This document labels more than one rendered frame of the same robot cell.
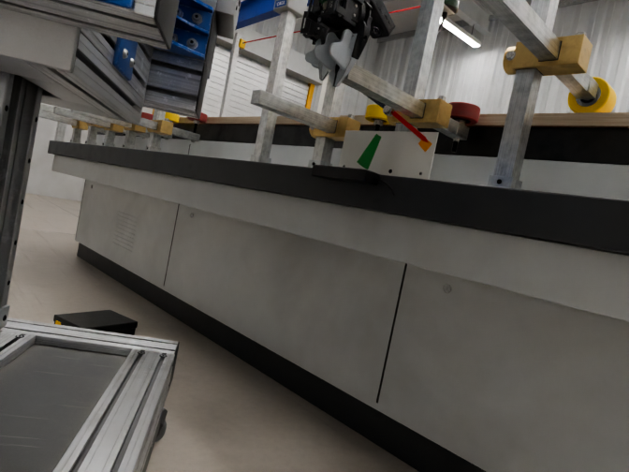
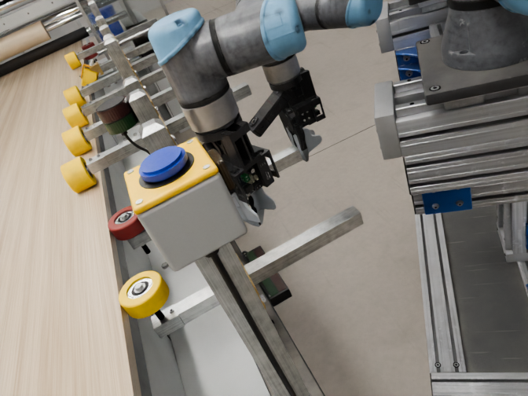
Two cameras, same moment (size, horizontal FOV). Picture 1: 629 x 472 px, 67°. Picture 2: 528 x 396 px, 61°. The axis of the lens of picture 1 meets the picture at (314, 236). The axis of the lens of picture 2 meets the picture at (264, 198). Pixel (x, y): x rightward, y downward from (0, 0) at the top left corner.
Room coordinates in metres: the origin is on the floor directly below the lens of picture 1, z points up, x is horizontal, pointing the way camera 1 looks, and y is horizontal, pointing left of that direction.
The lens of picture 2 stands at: (1.65, 0.45, 1.38)
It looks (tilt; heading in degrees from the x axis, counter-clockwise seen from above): 34 degrees down; 216
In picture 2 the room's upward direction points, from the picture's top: 23 degrees counter-clockwise
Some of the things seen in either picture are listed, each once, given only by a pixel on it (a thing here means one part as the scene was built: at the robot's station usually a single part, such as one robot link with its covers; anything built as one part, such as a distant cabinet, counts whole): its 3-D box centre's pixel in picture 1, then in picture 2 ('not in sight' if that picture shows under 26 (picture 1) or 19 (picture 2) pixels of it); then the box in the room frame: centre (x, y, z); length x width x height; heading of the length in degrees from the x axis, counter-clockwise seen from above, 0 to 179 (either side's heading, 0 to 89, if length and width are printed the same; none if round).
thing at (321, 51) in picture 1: (327, 57); (310, 144); (0.84, 0.04, 0.86); 0.06 x 0.03 x 0.09; 135
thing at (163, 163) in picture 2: not in sight; (165, 166); (1.43, 0.20, 1.22); 0.04 x 0.04 x 0.02
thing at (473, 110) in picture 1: (459, 128); (136, 234); (1.14, -0.29, 0.85); 0.08 x 0.08 x 0.11
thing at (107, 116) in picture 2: not in sight; (114, 109); (1.10, -0.19, 1.14); 0.06 x 0.06 x 0.02
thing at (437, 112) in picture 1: (418, 114); not in sight; (1.05, -0.17, 0.85); 0.14 x 0.06 x 0.05; 45
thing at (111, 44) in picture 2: not in sight; (149, 115); (0.71, -0.50, 0.93); 0.04 x 0.04 x 0.48; 45
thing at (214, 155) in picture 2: not in sight; (221, 170); (1.40, 0.23, 1.20); 0.03 x 0.01 x 0.03; 45
